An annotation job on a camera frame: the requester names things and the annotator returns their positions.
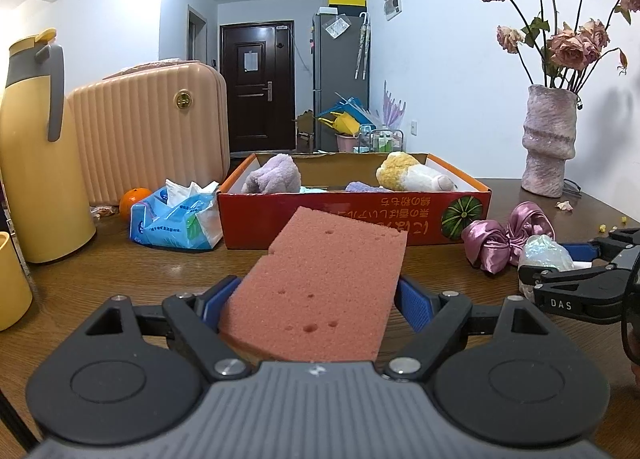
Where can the grey interior door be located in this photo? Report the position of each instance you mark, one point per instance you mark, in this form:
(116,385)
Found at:
(197,34)

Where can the pink sponge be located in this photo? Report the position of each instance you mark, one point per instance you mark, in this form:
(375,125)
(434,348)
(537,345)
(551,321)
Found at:
(320,284)

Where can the lilac flower wall decoration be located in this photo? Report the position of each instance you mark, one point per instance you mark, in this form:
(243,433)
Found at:
(394,106)

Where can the blue tissue pack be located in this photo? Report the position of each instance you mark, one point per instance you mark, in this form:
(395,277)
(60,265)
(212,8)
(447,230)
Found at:
(175,219)

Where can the scattered yellow bits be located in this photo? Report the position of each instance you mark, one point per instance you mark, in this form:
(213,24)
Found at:
(602,227)

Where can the iridescent plastic pouch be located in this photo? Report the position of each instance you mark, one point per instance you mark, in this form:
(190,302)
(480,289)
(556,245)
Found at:
(545,254)

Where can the orange fruit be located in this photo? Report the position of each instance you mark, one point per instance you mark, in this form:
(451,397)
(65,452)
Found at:
(135,201)

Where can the metal trolley with bottles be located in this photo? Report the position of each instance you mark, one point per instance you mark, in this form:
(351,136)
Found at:
(382,139)

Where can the white wall outlet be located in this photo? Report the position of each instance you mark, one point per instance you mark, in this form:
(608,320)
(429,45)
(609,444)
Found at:
(413,127)

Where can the lilac fluffy plush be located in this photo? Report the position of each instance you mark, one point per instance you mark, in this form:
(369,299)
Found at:
(272,174)

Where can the yellow box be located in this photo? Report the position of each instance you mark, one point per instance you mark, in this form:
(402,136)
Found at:
(347,4)

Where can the yellow thermos jug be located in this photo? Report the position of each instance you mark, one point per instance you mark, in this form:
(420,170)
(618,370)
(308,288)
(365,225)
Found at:
(35,154)

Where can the light blue plush toy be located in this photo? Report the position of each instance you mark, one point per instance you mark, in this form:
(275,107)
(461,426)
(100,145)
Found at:
(314,190)

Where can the grey refrigerator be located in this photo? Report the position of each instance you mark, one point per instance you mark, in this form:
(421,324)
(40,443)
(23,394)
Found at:
(340,69)

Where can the pink bucket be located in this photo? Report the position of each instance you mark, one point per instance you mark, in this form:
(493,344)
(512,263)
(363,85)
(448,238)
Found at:
(346,143)

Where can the white folded umbrella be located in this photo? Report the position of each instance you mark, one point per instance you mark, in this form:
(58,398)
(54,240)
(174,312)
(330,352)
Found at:
(362,46)

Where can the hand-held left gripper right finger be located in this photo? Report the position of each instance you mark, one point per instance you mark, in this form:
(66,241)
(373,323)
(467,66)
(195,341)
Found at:
(415,301)

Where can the yellow and white plush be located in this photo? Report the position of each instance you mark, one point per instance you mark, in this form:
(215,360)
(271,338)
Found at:
(410,171)

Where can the pink ribbed suitcase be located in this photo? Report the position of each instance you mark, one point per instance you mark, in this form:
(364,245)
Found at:
(150,134)

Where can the pink textured vase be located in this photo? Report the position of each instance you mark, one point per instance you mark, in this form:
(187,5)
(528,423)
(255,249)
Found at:
(547,139)

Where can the white paper notice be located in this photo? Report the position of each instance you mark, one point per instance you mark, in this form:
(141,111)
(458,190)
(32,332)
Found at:
(250,62)

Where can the red cardboard box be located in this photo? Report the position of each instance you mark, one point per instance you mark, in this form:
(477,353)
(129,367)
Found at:
(350,219)

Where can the small candy wrapper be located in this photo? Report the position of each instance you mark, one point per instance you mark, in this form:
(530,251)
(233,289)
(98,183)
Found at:
(102,211)

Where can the fallen pink petal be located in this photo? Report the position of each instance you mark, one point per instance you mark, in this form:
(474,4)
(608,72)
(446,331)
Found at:
(564,205)

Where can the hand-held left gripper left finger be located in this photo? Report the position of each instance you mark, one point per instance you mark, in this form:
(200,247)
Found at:
(220,296)

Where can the dark brown entrance door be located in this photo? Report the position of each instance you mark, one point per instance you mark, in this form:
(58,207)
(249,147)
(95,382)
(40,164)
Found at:
(257,99)

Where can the dried pink roses bouquet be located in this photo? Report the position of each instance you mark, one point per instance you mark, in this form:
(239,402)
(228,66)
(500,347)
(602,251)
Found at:
(570,46)

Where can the yellow cup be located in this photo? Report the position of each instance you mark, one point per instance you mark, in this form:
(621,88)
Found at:
(12,279)

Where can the clear plastic bag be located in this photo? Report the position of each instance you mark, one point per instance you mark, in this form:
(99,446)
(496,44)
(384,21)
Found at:
(336,26)

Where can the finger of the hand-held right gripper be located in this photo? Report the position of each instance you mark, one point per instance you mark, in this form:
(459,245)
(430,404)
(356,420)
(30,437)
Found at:
(580,250)
(550,276)

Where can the brown cardboard carton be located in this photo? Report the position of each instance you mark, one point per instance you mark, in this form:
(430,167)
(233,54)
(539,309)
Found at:
(305,134)

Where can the pink satin bow scrunchie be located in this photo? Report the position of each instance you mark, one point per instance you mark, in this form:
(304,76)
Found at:
(500,239)

